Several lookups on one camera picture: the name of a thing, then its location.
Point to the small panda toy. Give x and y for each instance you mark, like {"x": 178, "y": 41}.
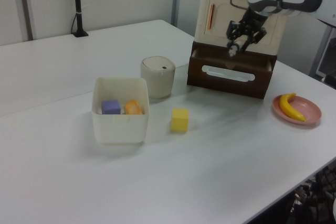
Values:
{"x": 234, "y": 47}

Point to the brown wooden drawer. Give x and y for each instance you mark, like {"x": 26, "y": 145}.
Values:
{"x": 228, "y": 87}

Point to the orange toy bread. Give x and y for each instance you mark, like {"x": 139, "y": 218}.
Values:
{"x": 133, "y": 107}

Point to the white square plastic bin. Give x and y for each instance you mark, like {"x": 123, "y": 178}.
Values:
{"x": 119, "y": 127}

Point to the purple cube block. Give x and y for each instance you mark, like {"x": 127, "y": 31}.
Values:
{"x": 110, "y": 107}

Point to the black pole stand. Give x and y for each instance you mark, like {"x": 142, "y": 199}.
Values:
{"x": 78, "y": 6}

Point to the pink plate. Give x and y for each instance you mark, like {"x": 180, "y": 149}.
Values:
{"x": 307, "y": 111}

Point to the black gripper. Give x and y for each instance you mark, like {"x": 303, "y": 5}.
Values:
{"x": 250, "y": 20}

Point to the yellow cube block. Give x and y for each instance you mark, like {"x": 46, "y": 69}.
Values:
{"x": 179, "y": 120}

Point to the cream toy cabinet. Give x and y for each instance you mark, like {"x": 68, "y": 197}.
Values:
{"x": 204, "y": 37}

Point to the beige lidded canister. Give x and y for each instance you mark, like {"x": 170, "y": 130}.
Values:
{"x": 157, "y": 77}

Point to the yellow toy banana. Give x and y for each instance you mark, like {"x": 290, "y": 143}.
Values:
{"x": 287, "y": 108}

